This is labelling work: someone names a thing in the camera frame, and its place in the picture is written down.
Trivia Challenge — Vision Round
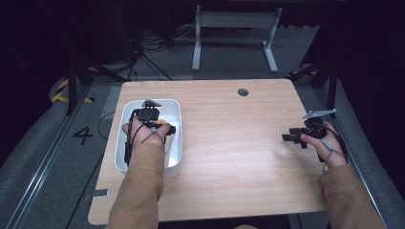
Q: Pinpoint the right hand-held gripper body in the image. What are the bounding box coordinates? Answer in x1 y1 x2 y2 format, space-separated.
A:
302 108 337 138

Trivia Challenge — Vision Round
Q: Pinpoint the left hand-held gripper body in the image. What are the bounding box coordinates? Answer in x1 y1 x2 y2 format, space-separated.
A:
133 98 162 123

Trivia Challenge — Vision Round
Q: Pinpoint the white plastic bin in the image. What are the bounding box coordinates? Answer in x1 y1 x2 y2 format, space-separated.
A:
114 98 184 179

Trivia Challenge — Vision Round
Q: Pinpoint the person's left hand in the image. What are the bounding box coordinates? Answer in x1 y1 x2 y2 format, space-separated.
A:
122 117 171 148

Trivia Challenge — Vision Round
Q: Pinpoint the person's right hand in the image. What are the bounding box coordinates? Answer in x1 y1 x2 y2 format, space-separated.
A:
300 122 348 170

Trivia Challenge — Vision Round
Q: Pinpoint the black metal stand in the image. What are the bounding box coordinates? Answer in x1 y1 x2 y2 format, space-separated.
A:
65 55 128 116
286 60 339 119

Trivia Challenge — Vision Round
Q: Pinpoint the yellow black hazard tape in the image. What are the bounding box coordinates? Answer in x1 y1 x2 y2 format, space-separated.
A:
51 78 96 104

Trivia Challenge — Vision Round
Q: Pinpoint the grey left gripper wrist strap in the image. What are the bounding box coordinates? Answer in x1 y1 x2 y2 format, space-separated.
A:
139 126 166 148

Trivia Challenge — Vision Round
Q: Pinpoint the grey gripper wrist strap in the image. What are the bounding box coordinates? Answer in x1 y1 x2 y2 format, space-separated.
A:
319 137 348 174
139 126 166 148

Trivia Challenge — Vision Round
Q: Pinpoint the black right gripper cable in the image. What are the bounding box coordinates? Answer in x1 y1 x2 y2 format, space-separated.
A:
316 122 349 163

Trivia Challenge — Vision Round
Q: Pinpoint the grey right gripper wrist strap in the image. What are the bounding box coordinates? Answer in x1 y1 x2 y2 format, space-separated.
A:
319 137 348 174

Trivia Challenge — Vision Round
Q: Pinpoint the tangle of black floor cables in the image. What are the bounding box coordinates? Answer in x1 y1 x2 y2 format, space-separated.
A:
127 25 199 81

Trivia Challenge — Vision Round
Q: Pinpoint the grey metal bracket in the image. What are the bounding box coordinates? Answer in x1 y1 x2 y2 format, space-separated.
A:
83 188 110 201

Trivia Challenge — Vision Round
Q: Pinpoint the thin black floor cable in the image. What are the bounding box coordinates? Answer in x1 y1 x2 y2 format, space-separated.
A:
65 110 117 229

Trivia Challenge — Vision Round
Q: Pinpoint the grey metal table frame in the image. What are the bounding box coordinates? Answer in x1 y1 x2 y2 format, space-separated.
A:
191 4 284 73

